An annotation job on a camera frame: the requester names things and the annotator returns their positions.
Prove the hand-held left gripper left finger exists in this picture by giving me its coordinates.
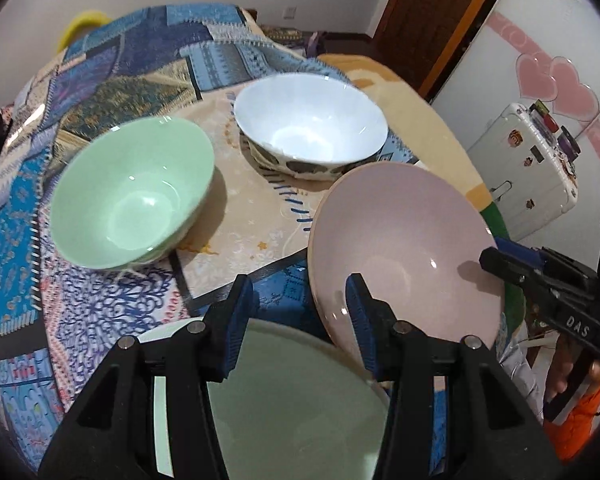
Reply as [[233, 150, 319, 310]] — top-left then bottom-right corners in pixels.
[[39, 274, 255, 480]]

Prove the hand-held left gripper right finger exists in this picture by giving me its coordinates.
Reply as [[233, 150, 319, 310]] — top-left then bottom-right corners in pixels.
[[345, 272, 566, 480]]

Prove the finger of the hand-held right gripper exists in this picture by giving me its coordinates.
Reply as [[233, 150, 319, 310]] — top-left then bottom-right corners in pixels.
[[495, 237, 598, 286], [480, 246, 561, 306]]

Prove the pink bowl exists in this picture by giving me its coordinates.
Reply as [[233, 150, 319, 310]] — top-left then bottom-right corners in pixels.
[[308, 162, 506, 361]]

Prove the pale green plate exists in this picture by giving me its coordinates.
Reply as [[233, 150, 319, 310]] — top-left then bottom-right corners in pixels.
[[135, 317, 393, 480]]

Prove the pale green bowl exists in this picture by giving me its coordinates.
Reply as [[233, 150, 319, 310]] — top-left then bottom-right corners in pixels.
[[49, 116, 216, 271]]

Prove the white bowl with dark spots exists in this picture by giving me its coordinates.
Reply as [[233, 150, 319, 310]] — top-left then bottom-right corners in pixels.
[[233, 72, 389, 181]]

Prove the person's right hand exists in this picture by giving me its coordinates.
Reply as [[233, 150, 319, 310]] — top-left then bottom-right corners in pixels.
[[544, 332, 571, 403]]

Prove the white suitcase with stickers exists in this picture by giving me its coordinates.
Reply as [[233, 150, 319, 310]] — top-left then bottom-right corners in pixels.
[[467, 102, 580, 243]]

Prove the brown wooden door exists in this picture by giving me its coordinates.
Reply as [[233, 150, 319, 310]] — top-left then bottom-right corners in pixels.
[[372, 0, 518, 98]]

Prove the blue patchwork blanket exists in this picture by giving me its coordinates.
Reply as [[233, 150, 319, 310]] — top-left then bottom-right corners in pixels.
[[0, 4, 511, 461]]

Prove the patterned floor cushion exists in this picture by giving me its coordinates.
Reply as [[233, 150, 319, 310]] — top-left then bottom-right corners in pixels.
[[257, 24, 308, 45]]

